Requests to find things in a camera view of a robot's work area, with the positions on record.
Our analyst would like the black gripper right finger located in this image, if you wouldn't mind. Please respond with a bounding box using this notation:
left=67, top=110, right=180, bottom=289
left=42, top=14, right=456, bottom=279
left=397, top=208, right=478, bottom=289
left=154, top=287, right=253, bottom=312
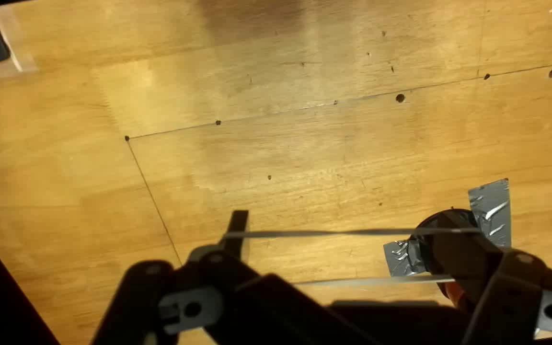
left=424, top=227, right=552, bottom=345

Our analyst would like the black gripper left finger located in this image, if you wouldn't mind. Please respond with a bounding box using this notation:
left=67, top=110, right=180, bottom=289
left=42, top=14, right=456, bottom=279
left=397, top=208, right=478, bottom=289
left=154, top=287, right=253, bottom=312
left=90, top=208, right=380, bottom=345

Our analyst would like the thin translucent rubber band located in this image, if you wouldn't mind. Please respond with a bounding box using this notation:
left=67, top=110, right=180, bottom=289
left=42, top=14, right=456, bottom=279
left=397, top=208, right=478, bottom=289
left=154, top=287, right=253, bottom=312
left=221, top=223, right=485, bottom=287

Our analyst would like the dark bottle with purple cap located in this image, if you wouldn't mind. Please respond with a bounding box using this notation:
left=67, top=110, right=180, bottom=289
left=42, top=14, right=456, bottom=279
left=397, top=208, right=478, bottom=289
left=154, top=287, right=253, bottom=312
left=412, top=206, right=485, bottom=310

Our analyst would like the grey duct tape piece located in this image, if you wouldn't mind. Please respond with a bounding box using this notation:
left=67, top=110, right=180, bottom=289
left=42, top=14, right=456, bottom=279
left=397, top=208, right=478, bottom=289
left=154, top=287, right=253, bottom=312
left=466, top=175, right=516, bottom=250
left=382, top=237, right=433, bottom=277

